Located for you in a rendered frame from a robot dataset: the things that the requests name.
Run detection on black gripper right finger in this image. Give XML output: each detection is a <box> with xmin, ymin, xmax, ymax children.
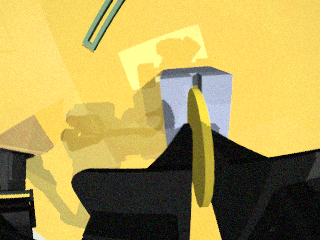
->
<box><xmin>211</xmin><ymin>129</ymin><xmax>320</xmax><ymax>240</ymax></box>

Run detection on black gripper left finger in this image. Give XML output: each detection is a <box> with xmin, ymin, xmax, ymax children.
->
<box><xmin>71</xmin><ymin>124</ymin><xmax>193</xmax><ymax>240</ymax></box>

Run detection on gold coin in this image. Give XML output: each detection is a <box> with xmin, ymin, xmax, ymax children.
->
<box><xmin>187</xmin><ymin>88</ymin><xmax>215</xmax><ymax>208</ymax></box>

